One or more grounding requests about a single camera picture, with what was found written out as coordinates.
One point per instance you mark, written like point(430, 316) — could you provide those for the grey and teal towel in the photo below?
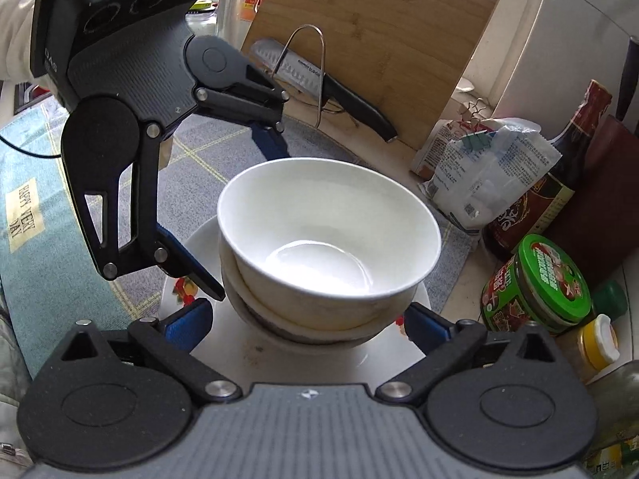
point(65, 239)

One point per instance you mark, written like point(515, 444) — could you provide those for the dark soy sauce bottle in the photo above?
point(549, 194)

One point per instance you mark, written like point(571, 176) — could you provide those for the white ceramic bowl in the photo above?
point(324, 219)

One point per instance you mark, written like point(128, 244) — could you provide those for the green binder clip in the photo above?
point(477, 142)

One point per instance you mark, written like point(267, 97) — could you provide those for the yellow cap spice jar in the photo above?
point(596, 349)

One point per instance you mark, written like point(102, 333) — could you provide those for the person's white jacket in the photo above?
point(10, 409)

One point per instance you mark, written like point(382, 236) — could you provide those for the white fruit print plate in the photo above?
point(279, 364)

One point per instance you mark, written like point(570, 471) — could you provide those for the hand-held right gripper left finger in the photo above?
point(189, 324)

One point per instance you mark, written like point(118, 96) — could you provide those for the red and white bag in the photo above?
point(434, 152)

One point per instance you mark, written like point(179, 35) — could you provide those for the white bowl pink flowers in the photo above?
point(319, 338)

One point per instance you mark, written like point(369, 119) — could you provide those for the green label glass jar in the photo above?
point(614, 461)

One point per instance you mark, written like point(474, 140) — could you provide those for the bamboo cutting board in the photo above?
point(389, 35)

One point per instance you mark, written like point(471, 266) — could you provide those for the tall plastic wrap roll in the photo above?
point(232, 5)

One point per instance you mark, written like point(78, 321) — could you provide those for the clear glass bottle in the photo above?
point(616, 399)

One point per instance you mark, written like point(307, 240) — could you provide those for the glass jar green lid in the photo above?
point(202, 10)

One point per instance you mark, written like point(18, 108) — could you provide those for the white bowl purple flowers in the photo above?
point(349, 320)

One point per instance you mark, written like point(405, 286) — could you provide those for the small green cap bottle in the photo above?
point(610, 300)

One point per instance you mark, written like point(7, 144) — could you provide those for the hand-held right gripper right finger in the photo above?
point(427, 327)

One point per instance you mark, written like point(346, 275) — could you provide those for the person's left forearm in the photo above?
point(20, 25)

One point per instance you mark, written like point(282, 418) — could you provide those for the white printed bag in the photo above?
point(494, 179)

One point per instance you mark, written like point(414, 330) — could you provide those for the green lid sauce jar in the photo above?
point(539, 284)

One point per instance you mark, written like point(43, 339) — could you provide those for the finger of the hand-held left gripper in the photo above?
point(272, 144)
point(194, 269)

